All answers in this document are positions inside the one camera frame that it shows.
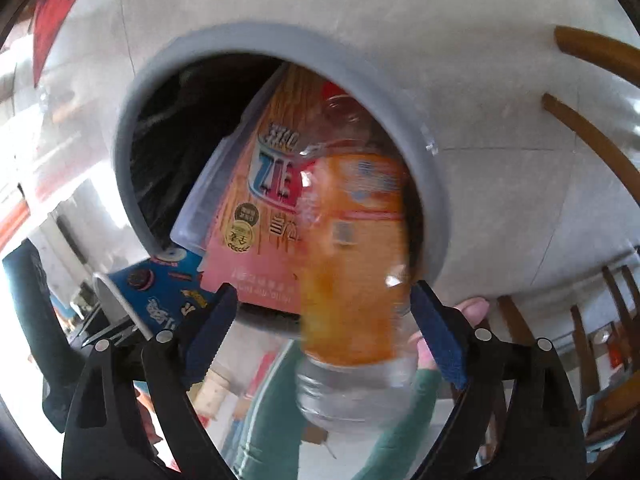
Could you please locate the clear plastic bottle orange label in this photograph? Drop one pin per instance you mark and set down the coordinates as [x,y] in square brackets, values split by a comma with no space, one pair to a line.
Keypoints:
[350,260]

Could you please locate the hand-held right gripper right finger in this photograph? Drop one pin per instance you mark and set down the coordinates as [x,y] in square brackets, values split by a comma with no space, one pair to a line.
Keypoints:
[440,340]

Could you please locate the black bin liner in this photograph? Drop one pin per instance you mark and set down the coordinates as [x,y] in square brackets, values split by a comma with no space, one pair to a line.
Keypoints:
[160,135]

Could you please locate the red printed paper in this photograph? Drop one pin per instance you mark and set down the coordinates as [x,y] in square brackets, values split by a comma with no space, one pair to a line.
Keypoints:
[55,15]

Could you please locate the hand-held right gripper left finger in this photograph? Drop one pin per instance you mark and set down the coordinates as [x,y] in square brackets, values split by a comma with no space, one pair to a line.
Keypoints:
[215,330]

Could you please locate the wooden chair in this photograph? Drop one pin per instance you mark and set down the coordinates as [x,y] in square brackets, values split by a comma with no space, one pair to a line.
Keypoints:
[590,45]
[612,290]

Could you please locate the grey round trash bin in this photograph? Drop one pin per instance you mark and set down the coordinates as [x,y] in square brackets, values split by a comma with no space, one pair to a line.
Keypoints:
[250,35]

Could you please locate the pink snack box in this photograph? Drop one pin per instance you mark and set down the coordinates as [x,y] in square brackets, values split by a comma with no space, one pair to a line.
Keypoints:
[250,210]

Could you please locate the blue paper cup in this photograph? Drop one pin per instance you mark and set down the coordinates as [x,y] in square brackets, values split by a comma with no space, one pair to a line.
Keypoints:
[160,290]

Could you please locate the person's foot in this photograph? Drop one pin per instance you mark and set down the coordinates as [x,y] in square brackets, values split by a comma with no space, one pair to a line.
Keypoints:
[215,392]
[472,310]

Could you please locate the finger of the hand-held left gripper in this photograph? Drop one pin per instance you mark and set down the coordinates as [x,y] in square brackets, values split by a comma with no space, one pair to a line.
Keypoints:
[117,332]

